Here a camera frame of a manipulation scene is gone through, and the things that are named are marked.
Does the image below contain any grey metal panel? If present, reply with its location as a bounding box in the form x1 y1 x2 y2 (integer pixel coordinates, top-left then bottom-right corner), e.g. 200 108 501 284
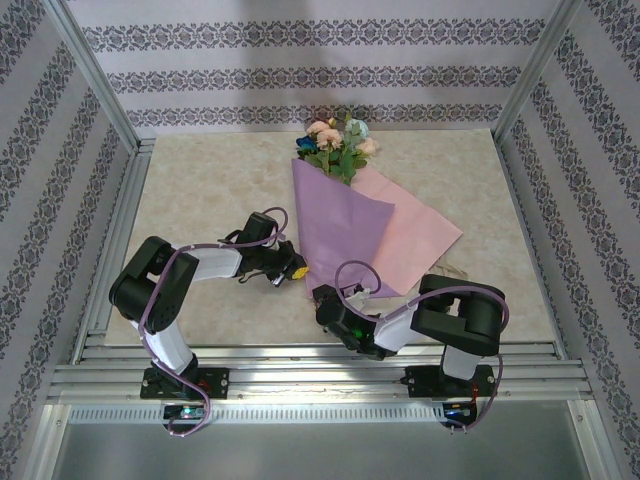
49 423 591 480

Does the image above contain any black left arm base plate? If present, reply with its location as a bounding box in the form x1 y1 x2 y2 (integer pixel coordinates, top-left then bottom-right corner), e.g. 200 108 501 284
139 367 231 401

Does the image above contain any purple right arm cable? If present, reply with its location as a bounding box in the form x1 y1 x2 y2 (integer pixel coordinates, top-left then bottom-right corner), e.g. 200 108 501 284
333 258 511 435

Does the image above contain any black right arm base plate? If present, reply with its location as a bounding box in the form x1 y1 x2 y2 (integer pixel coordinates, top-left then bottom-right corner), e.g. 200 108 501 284
407 363 497 400

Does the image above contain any aluminium side rail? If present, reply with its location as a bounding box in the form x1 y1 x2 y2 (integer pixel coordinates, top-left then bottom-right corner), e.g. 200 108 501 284
72 139 154 365
498 142 569 354

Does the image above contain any slotted grey cable duct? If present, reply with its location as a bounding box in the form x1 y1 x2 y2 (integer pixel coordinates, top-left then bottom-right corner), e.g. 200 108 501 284
64 402 574 425

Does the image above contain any pink and purple wrapping paper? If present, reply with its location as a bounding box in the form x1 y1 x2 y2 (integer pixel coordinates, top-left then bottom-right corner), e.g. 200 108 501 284
290 157 464 302

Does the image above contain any aluminium frame post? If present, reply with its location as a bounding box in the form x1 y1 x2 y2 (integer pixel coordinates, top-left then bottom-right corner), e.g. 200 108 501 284
43 0 144 154
491 0 585 147

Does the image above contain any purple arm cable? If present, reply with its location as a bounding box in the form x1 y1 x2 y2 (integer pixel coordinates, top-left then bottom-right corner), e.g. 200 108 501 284
333 258 511 435
140 206 291 440

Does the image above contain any controller board with LED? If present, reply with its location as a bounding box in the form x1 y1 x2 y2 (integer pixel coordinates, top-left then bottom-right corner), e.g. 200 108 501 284
442 402 477 421
163 404 207 420

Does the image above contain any artificial flower bunch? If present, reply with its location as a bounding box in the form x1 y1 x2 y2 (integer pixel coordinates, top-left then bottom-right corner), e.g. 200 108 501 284
294 115 381 187

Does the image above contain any aluminium frame cross rail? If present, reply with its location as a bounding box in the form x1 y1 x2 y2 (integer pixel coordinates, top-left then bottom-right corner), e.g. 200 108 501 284
47 341 594 404

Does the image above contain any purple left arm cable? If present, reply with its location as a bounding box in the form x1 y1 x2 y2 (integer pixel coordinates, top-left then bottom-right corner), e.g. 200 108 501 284
140 206 291 440

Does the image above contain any cream ribbon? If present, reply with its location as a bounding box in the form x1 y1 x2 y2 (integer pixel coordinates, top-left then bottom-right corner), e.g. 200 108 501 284
428 263 470 282

